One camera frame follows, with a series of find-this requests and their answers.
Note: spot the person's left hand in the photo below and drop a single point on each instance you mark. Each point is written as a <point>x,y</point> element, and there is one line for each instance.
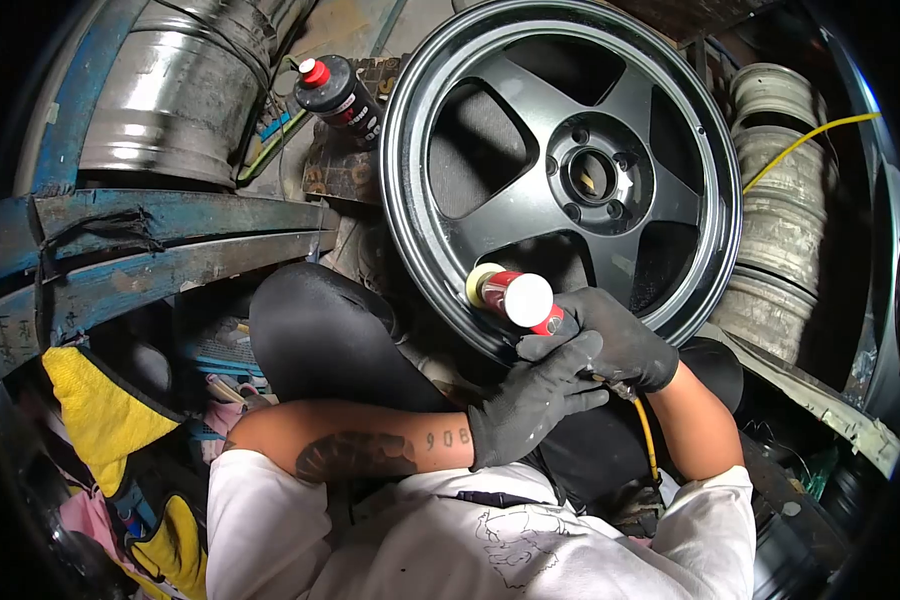
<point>521,416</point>

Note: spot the person's right hand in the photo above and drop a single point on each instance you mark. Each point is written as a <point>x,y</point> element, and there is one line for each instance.
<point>630,349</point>

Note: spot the person's left fingers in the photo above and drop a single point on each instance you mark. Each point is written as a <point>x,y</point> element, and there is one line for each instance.
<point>574,352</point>

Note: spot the person's right fingers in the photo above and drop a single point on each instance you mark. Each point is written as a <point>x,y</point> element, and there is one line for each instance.
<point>581,311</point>

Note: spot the red and white air polisher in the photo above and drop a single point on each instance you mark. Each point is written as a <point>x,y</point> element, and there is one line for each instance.
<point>514,294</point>

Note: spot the black five-spoke wheel rim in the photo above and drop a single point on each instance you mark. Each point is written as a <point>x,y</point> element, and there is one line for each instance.
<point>645,195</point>

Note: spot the stack of dirty white rims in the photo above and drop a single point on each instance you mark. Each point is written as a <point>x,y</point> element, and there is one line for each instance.
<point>784,217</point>

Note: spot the person's body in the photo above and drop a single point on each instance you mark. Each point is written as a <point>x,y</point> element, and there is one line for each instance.
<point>435,540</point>

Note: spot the dirty white metal strip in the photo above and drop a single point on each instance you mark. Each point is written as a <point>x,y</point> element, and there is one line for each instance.
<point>810,394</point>

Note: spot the printed dark cardboard sheet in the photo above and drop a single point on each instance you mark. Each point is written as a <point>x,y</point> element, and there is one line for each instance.
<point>337,176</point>

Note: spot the shiny chrome wheel rim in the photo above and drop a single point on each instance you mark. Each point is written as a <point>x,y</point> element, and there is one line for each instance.
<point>889,247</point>

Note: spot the black bottle with red cap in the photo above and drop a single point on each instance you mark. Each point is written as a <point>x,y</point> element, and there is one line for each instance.
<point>341,97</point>

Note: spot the blue metal beams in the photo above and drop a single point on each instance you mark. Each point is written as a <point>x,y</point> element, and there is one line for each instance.
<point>157,255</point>

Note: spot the silver steel wheel rim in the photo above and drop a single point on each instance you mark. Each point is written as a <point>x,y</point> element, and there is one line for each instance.
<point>180,97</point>

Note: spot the yellow and black jacket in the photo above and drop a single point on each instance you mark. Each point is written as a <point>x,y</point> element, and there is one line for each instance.
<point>101,412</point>

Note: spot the blue metal frame post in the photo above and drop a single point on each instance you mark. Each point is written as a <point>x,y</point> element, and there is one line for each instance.
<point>79,97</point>

